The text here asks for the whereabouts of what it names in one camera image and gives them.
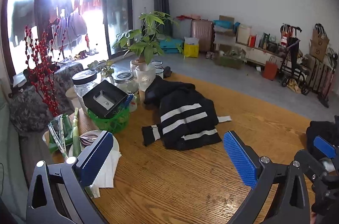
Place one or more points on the pink suitcase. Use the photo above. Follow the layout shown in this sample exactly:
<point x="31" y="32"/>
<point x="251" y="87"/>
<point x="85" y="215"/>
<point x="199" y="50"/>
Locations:
<point x="202" y="34"/>

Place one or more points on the short glass jar black lid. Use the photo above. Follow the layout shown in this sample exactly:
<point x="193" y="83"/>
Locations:
<point x="125" y="81"/>

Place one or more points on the packed green vegetables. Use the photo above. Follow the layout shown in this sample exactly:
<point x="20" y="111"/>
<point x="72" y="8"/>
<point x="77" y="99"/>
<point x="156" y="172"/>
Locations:
<point x="59" y="131"/>

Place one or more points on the black open box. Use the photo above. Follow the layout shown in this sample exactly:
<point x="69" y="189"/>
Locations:
<point x="116" y="100"/>

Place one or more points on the dark slipper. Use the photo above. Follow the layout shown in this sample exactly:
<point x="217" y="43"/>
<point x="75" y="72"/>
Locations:
<point x="167" y="72"/>

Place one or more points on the white paper napkin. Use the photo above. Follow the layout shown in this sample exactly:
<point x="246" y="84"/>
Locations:
<point x="110" y="168"/>

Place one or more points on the pair of shoes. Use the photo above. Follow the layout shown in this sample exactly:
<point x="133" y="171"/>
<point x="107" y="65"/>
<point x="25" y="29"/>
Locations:
<point x="210" y="55"/>

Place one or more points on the beige box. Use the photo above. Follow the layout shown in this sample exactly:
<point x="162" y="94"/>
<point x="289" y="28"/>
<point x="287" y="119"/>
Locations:
<point x="243" y="33"/>

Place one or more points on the hanging laundry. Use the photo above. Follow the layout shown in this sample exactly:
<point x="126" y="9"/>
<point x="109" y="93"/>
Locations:
<point x="68" y="25"/>

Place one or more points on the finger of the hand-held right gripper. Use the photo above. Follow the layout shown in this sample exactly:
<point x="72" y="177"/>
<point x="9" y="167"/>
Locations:
<point x="312" y="164"/>
<point x="325" y="147"/>

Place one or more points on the yellow shopping bag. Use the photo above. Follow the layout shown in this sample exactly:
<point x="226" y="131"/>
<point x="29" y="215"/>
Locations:
<point x="191" y="50"/>

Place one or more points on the purple onion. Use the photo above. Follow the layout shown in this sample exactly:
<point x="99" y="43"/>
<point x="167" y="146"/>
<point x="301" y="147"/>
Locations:
<point x="88" y="138"/>

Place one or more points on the black hand trolley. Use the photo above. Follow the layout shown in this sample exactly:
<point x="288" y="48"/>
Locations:
<point x="294" y="62"/>

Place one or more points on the tall glass jar black lid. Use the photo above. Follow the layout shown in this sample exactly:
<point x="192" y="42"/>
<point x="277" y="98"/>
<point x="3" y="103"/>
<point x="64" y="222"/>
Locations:
<point x="83" y="83"/>

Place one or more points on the brown paper bag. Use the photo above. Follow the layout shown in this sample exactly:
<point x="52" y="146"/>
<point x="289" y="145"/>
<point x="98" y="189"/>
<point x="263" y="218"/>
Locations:
<point x="319" y="45"/>

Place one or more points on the brown cardboard box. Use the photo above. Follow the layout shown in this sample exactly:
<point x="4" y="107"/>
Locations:
<point x="226" y="19"/>

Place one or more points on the orange paper bag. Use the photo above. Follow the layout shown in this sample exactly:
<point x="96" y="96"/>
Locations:
<point x="270" y="70"/>

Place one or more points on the white plate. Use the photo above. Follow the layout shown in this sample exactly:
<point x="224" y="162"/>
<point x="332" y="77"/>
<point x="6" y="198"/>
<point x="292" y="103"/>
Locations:
<point x="115" y="143"/>

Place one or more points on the camouflage cushion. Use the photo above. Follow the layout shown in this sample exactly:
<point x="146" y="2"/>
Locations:
<point x="26" y="107"/>
<point x="66" y="75"/>

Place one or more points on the pale green sofa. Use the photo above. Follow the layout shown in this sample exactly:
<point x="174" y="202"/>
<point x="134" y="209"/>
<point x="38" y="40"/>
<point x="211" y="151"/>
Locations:
<point x="10" y="160"/>

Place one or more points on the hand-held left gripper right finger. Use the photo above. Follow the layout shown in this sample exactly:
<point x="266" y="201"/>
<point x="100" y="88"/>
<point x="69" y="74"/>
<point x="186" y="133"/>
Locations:
<point x="239" y="157"/>

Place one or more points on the small plant in glass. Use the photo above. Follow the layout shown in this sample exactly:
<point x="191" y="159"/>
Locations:
<point x="103" y="67"/>

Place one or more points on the green cardboard box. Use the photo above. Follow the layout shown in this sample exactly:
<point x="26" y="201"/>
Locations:
<point x="227" y="62"/>

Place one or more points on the white enamel mug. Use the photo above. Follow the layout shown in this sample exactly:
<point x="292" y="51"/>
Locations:
<point x="159" y="73"/>
<point x="158" y="64"/>

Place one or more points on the green leafy potted plant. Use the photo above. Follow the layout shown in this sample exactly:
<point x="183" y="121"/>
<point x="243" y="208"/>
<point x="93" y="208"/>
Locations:
<point x="148" y="38"/>

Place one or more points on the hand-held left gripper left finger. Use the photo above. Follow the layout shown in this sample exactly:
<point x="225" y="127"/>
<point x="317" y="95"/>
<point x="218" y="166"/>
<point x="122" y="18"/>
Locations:
<point x="96" y="157"/>

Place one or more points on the white low cabinet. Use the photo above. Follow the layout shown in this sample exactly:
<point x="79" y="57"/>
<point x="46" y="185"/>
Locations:
<point x="262" y="53"/>

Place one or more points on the dark white-striped knit sweater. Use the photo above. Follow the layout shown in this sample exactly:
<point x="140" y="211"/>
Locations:
<point x="182" y="96"/>

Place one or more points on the white cloth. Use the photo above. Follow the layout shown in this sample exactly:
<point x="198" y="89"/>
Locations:
<point x="327" y="164"/>

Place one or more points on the ribbed glass vase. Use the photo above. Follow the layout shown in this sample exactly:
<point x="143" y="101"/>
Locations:
<point x="145" y="78"/>

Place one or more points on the teal flat boxes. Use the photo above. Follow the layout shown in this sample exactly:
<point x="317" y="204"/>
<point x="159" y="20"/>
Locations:
<point x="170" y="45"/>

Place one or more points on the folded luggage rack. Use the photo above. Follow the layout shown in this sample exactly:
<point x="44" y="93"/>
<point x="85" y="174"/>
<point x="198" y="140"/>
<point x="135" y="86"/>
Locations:
<point x="319" y="78"/>

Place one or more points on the sliding glass door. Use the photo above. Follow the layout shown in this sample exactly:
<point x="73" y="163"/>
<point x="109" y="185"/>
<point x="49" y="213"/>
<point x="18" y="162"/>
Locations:
<point x="119" y="1"/>

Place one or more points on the standing fan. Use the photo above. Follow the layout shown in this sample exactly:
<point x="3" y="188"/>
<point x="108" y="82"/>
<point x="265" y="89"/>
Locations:
<point x="332" y="55"/>

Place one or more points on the pile of dark clothes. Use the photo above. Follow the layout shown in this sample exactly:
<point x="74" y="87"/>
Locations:
<point x="317" y="130"/>

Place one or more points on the grey suitcase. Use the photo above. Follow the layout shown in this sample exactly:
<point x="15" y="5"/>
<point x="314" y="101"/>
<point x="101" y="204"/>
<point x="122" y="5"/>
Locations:
<point x="182" y="28"/>

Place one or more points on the red box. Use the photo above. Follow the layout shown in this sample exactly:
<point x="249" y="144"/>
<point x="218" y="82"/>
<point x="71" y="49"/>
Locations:
<point x="252" y="41"/>

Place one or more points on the red berry branches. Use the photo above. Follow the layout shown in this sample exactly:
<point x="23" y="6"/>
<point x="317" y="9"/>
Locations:
<point x="42" y="67"/>

